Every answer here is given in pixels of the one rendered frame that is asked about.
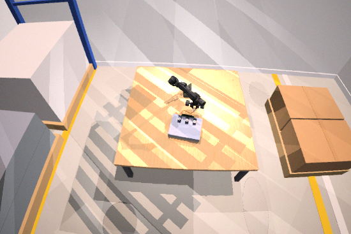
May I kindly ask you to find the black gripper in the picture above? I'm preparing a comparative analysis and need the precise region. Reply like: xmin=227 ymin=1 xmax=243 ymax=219
xmin=185 ymin=100 xmax=205 ymax=109

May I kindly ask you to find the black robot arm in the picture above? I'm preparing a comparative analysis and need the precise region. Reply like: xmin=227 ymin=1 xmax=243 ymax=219
xmin=168 ymin=76 xmax=206 ymax=107

